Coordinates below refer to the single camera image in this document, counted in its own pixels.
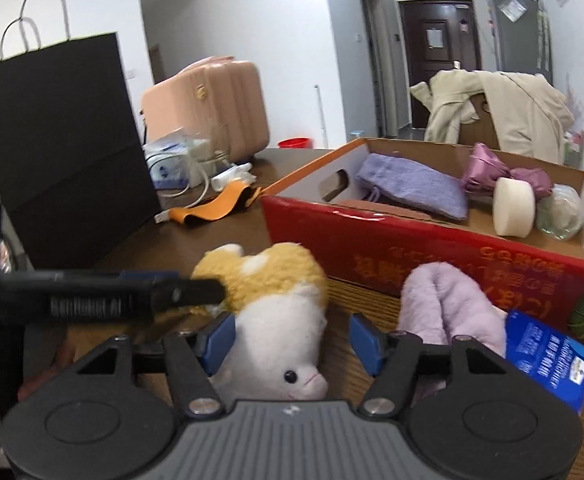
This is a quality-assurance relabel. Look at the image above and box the red plastic basin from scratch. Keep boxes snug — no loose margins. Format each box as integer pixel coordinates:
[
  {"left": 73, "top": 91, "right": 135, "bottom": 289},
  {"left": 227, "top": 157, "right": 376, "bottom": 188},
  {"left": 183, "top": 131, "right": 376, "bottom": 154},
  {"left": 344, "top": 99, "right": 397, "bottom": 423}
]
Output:
[{"left": 278, "top": 136, "right": 314, "bottom": 150}]

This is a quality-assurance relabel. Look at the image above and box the white cylindrical sponge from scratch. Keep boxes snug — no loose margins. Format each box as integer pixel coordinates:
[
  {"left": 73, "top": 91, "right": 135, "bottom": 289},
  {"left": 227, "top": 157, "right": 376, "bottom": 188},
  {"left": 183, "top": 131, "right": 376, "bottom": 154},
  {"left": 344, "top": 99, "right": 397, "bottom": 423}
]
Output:
[{"left": 493, "top": 178, "right": 536, "bottom": 238}]

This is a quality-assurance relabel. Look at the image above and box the dark brown entrance door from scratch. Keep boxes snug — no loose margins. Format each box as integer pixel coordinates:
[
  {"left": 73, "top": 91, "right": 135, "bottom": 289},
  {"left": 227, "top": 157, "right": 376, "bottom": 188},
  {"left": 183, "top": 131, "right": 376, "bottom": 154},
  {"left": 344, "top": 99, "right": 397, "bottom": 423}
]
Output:
[{"left": 397, "top": 0, "right": 483, "bottom": 130}]

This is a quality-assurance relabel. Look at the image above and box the red cardboard box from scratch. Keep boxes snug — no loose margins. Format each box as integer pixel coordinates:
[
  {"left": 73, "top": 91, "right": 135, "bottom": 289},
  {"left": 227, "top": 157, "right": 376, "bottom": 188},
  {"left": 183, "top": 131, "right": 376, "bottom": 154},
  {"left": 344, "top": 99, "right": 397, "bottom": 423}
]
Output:
[{"left": 260, "top": 139, "right": 584, "bottom": 332}]

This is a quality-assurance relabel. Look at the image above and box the lilac fluffy headband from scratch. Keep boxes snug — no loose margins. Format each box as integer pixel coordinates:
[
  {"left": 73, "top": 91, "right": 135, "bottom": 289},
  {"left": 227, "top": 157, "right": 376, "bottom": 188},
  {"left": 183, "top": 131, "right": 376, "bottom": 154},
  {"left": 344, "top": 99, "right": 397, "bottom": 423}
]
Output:
[{"left": 397, "top": 262, "right": 507, "bottom": 356}]

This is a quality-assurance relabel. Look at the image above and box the purple knitted pouch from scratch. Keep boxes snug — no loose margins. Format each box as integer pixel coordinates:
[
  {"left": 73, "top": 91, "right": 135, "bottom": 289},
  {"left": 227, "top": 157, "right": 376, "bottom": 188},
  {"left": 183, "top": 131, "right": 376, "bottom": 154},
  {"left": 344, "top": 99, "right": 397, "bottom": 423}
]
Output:
[{"left": 356, "top": 153, "right": 469, "bottom": 221}]

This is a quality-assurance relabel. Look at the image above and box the black paper shopping bag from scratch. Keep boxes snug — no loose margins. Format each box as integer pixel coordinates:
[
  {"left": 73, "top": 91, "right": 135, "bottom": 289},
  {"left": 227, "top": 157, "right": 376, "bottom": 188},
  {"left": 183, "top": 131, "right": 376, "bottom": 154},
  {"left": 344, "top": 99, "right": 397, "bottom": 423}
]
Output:
[{"left": 0, "top": 0, "right": 163, "bottom": 271}]

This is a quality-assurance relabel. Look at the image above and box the orange black strap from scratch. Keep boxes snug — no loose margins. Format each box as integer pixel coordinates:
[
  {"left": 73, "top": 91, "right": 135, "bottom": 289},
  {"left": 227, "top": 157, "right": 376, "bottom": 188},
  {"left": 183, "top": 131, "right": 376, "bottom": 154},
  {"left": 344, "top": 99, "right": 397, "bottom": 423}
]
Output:
[{"left": 154, "top": 180, "right": 264, "bottom": 227}]

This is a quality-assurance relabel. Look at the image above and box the beige coat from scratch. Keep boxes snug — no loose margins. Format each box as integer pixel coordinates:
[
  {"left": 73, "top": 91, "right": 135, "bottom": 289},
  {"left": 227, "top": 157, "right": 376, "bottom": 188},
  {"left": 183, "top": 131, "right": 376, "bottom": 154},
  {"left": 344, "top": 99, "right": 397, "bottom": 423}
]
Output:
[{"left": 410, "top": 70, "right": 574, "bottom": 164}]

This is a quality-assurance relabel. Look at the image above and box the pink satin scrunchie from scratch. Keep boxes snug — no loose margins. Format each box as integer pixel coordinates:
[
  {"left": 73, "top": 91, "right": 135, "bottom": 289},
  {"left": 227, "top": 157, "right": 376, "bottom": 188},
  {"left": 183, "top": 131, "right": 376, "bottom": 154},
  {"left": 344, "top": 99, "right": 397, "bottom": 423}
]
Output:
[{"left": 461, "top": 143, "right": 554, "bottom": 200}]

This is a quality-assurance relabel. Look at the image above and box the yellow white plush toy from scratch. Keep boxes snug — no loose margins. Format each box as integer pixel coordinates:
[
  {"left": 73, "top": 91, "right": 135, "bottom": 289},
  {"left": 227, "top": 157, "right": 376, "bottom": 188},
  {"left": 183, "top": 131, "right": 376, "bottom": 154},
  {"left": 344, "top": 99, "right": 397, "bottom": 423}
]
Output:
[{"left": 192, "top": 243, "right": 328, "bottom": 405}]

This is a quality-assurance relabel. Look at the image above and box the blue tissue packet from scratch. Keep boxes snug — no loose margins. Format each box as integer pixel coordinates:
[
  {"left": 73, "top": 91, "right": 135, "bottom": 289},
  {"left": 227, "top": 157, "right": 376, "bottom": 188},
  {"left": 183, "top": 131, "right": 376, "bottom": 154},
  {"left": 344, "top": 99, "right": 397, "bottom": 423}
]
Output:
[{"left": 505, "top": 311, "right": 584, "bottom": 414}]

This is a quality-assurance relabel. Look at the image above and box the pink hard-shell suitcase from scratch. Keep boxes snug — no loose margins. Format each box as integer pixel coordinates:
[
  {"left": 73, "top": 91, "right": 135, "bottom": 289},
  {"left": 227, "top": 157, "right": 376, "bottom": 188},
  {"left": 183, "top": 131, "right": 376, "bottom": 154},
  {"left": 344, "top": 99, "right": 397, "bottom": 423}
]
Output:
[{"left": 141, "top": 56, "right": 269, "bottom": 162}]

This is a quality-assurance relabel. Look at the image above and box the wooden chair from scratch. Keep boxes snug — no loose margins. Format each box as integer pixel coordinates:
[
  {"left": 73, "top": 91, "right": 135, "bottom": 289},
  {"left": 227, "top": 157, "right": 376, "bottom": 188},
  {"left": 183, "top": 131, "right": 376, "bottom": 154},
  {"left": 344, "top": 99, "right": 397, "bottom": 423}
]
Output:
[{"left": 458, "top": 93, "right": 500, "bottom": 151}]

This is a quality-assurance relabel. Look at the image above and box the grey refrigerator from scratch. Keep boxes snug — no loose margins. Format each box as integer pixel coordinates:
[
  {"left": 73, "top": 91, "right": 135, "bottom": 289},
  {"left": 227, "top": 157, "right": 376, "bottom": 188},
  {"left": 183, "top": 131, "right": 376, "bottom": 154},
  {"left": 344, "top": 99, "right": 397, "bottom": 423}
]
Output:
[{"left": 487, "top": 0, "right": 554, "bottom": 84}]

